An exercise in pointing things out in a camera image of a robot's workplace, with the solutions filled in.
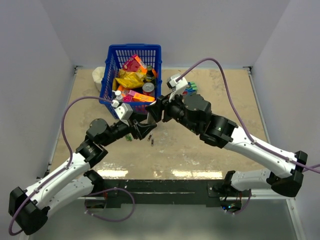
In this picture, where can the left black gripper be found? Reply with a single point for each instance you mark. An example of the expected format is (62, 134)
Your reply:
(142, 130)

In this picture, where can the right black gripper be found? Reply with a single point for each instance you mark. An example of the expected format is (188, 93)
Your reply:
(157, 108)

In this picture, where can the grey remote control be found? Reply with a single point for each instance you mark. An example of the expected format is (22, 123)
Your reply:
(150, 120)

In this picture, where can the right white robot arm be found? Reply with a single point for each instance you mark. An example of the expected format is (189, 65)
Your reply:
(283, 170)

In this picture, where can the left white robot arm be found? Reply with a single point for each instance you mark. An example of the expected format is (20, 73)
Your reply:
(31, 207)

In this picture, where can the green small item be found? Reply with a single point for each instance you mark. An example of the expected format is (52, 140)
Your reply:
(128, 137)

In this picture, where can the metal tin can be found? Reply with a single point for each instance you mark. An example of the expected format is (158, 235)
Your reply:
(148, 89)

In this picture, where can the dark sauce bottle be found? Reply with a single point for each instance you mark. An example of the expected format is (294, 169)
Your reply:
(150, 77)

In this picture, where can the sponge pack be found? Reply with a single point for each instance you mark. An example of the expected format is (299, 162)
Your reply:
(191, 89)

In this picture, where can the yellow chips bag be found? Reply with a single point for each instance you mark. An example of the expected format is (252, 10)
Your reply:
(130, 80)

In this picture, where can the white pump bottle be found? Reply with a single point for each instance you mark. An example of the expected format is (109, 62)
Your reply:
(118, 95)

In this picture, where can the pink orange snack box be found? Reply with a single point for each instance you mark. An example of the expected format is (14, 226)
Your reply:
(135, 64)

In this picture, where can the blue plastic basket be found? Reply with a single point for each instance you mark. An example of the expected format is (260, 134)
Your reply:
(118, 54)

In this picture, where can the white paper roll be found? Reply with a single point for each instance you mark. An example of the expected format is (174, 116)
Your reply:
(97, 76)

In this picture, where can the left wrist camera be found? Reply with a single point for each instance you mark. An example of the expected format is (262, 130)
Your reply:
(122, 110)

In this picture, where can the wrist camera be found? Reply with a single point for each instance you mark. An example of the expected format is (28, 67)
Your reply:
(177, 85)
(122, 110)

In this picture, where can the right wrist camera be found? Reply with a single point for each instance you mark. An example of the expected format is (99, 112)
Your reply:
(177, 85)

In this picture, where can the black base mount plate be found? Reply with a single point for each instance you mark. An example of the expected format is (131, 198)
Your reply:
(209, 193)

